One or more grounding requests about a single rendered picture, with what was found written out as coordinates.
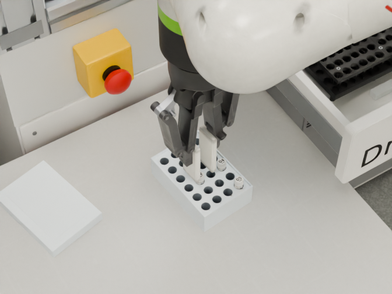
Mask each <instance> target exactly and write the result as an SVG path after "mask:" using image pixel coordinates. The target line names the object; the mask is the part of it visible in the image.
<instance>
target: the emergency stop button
mask: <svg viewBox="0 0 392 294"><path fill-rule="evenodd" d="M131 81H132V76H131V74H130V73H129V72H128V71H127V70H125V69H118V70H115V71H113V72H111V73H110V74H109V75H108V77H107V78H106V80H105V81H104V88H105V89H106V91H107V92H108V93H109V94H111V95H118V94H121V93H123V92H125V91H126V90H127V89H128V88H129V86H130V84H131Z"/></svg>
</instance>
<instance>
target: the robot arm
mask: <svg viewBox="0 0 392 294"><path fill-rule="evenodd" d="M157 12H158V25H159V46H160V50H161V52H162V54H163V56H164V57H165V59H167V66H168V72H169V76H170V80H171V83H170V86H169V88H168V91H167V92H168V96H167V97H166V98H165V99H164V100H163V101H162V102H161V103H159V102H158V101H155V102H153V103H152V104H151V106H150V109H151V110H152V111H153V112H154V113H155V114H156V115H157V118H158V121H159V125H160V129H161V132H162V136H163V140H164V144H165V146H166V147H167V148H168V149H169V150H170V151H171V152H172V154H173V155H174V156H175V157H177V158H179V159H180V160H181V162H182V163H183V169H184V170H185V172H186V173H187V174H188V175H189V176H190V177H191V178H192V179H193V180H194V181H195V182H196V183H197V182H199V181H200V161H201V162H202V163H203V164H204V165H205V166H206V167H207V168H208V169H209V171H210V172H211V173H213V172H215V171H216V149H217V148H218V147H219V145H220V141H222V140H223V139H225V138H226V136H227V134H226V133H225V132H224V131H223V128H224V127H225V126H227V127H230V126H232V125H233V123H234V120H235V115H236V110H237V104H238V101H239V96H240V94H250V93H257V92H261V91H263V90H267V89H269V88H271V87H273V86H275V85H276V84H278V83H280V82H282V81H284V80H285V79H287V78H289V77H290V76H292V75H294V74H296V73H297V72H299V71H301V70H303V69H305V68H306V67H308V66H310V65H312V64H314V63H316V62H318V61H320V60H322V59H323V58H325V57H327V56H329V55H331V54H333V53H335V52H337V51H339V50H340V49H342V48H344V47H346V46H348V45H350V44H352V43H354V44H355V43H357V42H359V41H361V40H363V39H365V38H367V37H370V36H372V35H374V34H376V33H378V32H381V31H383V30H386V29H388V28H390V27H392V0H157ZM176 103H177V104H178V106H179V113H178V124H177V121H176V119H175V118H174V117H175V116H176V113H175V112H174V111H175V109H174V106H175V104H176ZM202 111H203V116H204V124H205V126H206V127H205V126H204V125H202V126H201V127H200V128H199V147H198V146H197V145H196V144H195V143H196V137H197V128H198V119H199V116H201V115H202Z"/></svg>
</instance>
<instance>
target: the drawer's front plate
mask: <svg viewBox="0 0 392 294"><path fill-rule="evenodd" d="M390 141H392V101H391V102H389V103H387V104H385V105H383V106H382V107H380V108H378V109H376V110H374V111H372V112H370V113H368V114H366V115H364V116H363V117H361V118H359V119H357V120H355V121H353V122H351V123H349V124H348V125H347V126H346V127H345V129H344V134H343V137H342V142H341V147H340V151H339V156H338V161H337V166H336V169H335V176H336V177H337V178H338V179H339V180H340V182H341V183H347V182H349V181H351V180H352V179H354V178H356V177H358V176H360V175H361V174H363V173H365V172H367V171H369V170H370V169H372V168H374V167H376V166H378V165H380V164H382V163H383V162H385V161H387V160H389V159H391V158H392V143H391V144H390V147H389V149H388V153H387V154H386V155H384V154H385V151H386V148H387V144H388V142H390ZM376 145H381V146H382V150H381V152H380V155H379V156H378V157H377V158H376V159H375V160H374V161H372V162H371V163H369V164H367V165H366V166H363V167H362V168H361V166H362V162H363V158H364V155H365V151H366V150H368V149H370V148H372V147H373V146H376ZM378 151H379V148H374V149H372V150H370V151H368V153H367V158H366V162H365V163H367V162H369V161H371V160H372V159H373V158H374V157H375V156H376V155H377V153H378Z"/></svg>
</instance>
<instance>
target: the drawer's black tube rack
mask: <svg viewBox="0 0 392 294"><path fill-rule="evenodd" d="M390 43H392V27H390V28H388V29H386V30H383V31H381V32H378V33H376V34H374V35H372V36H370V37H367V38H365V39H363V40H361V41H359V42H357V43H355V44H354V43H352V44H350V45H348V46H346V47H344V48H342V49H340V50H339V51H337V52H335V53H333V54H331V55H329V56H327V57H325V58H323V59H321V60H320V61H318V62H316V63H314V64H312V65H310V66H308V67H306V68H305V70H306V71H307V72H308V73H309V74H310V75H311V76H312V77H313V78H314V79H315V80H316V81H317V82H318V84H319V85H320V86H321V87H322V88H323V89H324V90H325V91H326V92H327V93H328V94H329V95H330V101H332V102H334V101H335V100H337V99H339V98H340V97H342V96H345V95H346V94H348V93H350V92H352V91H354V90H356V89H358V88H360V87H362V86H364V85H366V84H368V83H370V82H372V81H375V80H376V79H378V78H380V77H382V76H384V75H386V74H388V73H390V72H392V58H390V59H388V60H386V61H384V62H382V63H380V64H378V65H376V66H373V67H371V68H369V69H367V70H365V71H363V72H361V73H359V74H357V75H355V76H353V77H351V78H349V79H347V80H345V81H343V82H341V83H339V84H337V83H336V82H335V81H334V80H333V79H332V78H331V77H330V72H332V71H334V70H336V69H337V70H340V68H341V67H343V66H344V65H346V64H348V63H350V62H353V61H355V60H357V59H359V58H361V57H363V56H365V55H367V54H369V53H371V52H373V51H375V50H377V49H382V50H383V47H384V46H386V45H388V44H390ZM383 51H384V50H383ZM384 52H385V51H384ZM385 53H386V52H385ZM387 55H388V54H387ZM388 56H389V55H388Z"/></svg>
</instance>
